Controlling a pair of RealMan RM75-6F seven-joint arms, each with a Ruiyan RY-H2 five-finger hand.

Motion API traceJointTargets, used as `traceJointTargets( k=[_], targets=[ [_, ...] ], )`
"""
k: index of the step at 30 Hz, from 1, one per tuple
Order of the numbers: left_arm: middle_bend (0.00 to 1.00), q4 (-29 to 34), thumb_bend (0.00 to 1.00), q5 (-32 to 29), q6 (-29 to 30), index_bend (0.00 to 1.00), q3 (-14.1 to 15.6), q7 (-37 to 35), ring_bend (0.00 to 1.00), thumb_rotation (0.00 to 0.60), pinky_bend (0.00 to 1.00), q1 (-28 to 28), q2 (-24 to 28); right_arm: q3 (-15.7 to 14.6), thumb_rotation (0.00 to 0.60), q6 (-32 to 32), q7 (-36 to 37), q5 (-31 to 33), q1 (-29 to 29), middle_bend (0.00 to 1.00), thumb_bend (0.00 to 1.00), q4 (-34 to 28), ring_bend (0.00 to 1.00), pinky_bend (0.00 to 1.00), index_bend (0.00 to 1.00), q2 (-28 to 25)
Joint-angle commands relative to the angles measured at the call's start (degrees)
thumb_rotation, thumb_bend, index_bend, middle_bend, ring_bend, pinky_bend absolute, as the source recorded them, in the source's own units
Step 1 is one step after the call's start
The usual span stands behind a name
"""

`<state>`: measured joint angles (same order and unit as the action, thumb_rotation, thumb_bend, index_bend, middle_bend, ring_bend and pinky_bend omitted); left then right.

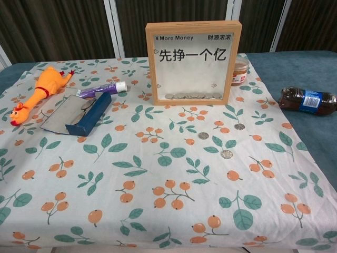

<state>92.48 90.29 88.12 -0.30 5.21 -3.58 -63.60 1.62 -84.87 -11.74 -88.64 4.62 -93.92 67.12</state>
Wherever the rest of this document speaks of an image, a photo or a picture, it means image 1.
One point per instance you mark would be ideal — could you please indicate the white partition frame post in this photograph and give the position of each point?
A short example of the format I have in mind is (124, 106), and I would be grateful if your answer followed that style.
(114, 26)
(279, 26)
(4, 58)
(233, 10)

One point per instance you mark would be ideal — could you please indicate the floral print tablecloth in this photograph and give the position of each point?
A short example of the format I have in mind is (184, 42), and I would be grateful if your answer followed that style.
(158, 210)

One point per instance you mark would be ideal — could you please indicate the blue glasses case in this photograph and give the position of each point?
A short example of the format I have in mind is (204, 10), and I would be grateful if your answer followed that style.
(89, 116)

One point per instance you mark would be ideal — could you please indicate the thin-framed eyeglasses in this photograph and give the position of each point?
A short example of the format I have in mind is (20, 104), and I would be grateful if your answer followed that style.
(85, 106)

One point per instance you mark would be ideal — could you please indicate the cola bottle with blue label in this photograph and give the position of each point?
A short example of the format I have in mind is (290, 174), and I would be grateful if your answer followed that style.
(292, 100)

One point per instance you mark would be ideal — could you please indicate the orange rubber chicken toy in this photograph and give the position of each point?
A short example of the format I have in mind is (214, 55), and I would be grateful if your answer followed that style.
(50, 84)

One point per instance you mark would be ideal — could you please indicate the silver coin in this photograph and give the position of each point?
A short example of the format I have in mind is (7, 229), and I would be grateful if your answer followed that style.
(226, 154)
(203, 135)
(239, 126)

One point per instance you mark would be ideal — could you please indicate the clear jar with orange contents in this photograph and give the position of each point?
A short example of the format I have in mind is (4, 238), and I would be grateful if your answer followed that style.
(240, 71)

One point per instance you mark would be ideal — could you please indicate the purple toothpaste tube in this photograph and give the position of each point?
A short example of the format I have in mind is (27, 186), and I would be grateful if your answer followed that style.
(105, 88)

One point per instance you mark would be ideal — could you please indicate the wooden money box frame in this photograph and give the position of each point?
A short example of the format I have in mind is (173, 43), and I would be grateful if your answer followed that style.
(193, 73)

